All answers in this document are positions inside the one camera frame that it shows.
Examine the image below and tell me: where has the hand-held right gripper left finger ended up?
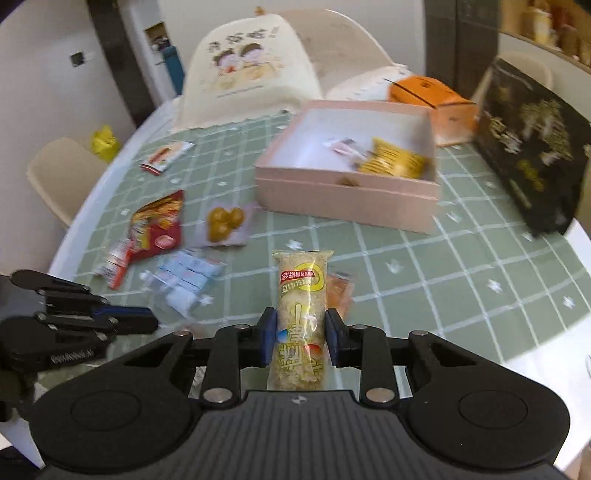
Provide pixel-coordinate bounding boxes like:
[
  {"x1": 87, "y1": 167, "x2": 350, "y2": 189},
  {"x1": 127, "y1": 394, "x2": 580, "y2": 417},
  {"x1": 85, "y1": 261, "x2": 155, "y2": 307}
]
[{"x1": 122, "y1": 307, "x2": 279, "y2": 403}]

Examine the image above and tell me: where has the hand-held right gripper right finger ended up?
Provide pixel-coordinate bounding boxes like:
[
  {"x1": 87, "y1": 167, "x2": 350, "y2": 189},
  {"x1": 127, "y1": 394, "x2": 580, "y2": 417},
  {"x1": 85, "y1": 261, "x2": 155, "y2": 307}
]
[{"x1": 324, "y1": 308, "x2": 468, "y2": 403}]

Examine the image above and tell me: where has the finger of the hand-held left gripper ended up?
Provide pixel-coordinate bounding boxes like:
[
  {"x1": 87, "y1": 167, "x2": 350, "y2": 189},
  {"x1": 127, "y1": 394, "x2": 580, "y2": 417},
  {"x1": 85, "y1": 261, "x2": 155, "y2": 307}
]
[
  {"x1": 0, "y1": 307, "x2": 159, "y2": 372},
  {"x1": 10, "y1": 270, "x2": 112, "y2": 319}
]

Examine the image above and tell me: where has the small orange packet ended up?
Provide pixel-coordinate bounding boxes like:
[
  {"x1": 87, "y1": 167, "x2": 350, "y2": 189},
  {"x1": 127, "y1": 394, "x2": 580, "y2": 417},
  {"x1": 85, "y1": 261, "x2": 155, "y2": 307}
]
[{"x1": 325, "y1": 272, "x2": 355, "y2": 319}]

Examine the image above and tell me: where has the small red white packet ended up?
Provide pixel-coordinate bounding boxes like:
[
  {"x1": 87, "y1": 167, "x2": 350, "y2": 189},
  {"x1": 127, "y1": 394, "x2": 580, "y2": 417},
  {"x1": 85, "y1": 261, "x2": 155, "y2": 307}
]
[{"x1": 95, "y1": 235, "x2": 139, "y2": 289}]

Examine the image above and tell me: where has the long yellow snack bar packet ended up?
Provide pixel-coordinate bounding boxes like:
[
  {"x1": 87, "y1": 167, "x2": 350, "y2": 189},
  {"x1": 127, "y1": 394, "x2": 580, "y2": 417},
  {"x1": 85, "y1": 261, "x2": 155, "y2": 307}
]
[{"x1": 267, "y1": 249, "x2": 334, "y2": 393}]

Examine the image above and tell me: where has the blue white packet strip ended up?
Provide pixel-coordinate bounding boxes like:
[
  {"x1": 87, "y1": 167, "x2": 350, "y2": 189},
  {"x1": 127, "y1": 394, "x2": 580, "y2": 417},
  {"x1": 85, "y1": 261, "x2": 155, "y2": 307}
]
[{"x1": 143, "y1": 249, "x2": 227, "y2": 317}]

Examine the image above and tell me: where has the large red snack packet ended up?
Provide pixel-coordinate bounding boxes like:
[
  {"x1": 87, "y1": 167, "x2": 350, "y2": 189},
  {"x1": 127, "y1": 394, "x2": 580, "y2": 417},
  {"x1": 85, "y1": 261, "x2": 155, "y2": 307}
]
[{"x1": 129, "y1": 189, "x2": 185, "y2": 264}]

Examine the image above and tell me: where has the clear packet with yellow balls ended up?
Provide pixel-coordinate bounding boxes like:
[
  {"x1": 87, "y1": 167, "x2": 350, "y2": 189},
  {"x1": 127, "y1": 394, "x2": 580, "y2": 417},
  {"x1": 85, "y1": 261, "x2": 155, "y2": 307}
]
[{"x1": 194, "y1": 202, "x2": 258, "y2": 247}]

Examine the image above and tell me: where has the pink cardboard box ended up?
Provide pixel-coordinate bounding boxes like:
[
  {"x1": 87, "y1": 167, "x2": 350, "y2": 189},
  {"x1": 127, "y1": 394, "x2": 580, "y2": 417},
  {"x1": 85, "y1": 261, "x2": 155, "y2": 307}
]
[{"x1": 254, "y1": 99, "x2": 443, "y2": 234}]

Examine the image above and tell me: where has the green checked tablecloth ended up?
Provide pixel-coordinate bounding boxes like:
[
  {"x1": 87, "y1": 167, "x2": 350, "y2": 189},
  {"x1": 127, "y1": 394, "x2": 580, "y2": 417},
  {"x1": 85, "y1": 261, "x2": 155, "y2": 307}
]
[{"x1": 48, "y1": 99, "x2": 591, "y2": 402}]

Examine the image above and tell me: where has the yellow plastic bag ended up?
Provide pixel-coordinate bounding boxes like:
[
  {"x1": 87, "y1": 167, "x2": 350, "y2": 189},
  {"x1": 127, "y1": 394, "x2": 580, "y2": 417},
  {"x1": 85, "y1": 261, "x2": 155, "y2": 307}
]
[{"x1": 90, "y1": 124, "x2": 122, "y2": 162}]

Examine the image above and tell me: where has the small white pink packet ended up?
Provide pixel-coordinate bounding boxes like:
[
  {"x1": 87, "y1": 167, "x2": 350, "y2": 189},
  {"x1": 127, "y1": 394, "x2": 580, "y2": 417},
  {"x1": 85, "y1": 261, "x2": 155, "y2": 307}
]
[{"x1": 323, "y1": 136, "x2": 370, "y2": 160}]

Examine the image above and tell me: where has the cream cartoon cushion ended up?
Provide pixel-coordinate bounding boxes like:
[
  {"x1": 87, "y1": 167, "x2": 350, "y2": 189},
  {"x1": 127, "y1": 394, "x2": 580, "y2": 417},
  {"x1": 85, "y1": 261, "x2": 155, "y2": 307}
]
[{"x1": 178, "y1": 7, "x2": 324, "y2": 130}]

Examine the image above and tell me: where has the orange cardboard box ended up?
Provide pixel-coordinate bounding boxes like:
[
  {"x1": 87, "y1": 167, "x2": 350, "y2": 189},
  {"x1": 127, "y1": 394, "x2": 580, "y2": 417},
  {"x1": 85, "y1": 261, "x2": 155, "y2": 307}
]
[{"x1": 387, "y1": 76, "x2": 478, "y2": 147}]

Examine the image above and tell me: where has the black gold printed bag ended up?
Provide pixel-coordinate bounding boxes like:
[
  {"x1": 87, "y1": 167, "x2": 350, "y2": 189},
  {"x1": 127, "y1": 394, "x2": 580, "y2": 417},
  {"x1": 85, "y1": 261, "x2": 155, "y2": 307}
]
[{"x1": 475, "y1": 58, "x2": 591, "y2": 236}]

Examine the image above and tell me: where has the dark grey cabinet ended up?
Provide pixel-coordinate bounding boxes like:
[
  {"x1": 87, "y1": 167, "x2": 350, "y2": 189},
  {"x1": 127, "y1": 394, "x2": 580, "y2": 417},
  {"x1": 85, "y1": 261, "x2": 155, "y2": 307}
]
[{"x1": 425, "y1": 0, "x2": 500, "y2": 100}]

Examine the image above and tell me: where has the wooden display shelf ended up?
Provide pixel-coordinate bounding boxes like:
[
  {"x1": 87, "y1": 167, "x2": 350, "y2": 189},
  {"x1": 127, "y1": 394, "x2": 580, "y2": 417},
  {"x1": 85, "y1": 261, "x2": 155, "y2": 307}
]
[{"x1": 499, "y1": 0, "x2": 591, "y2": 70}]

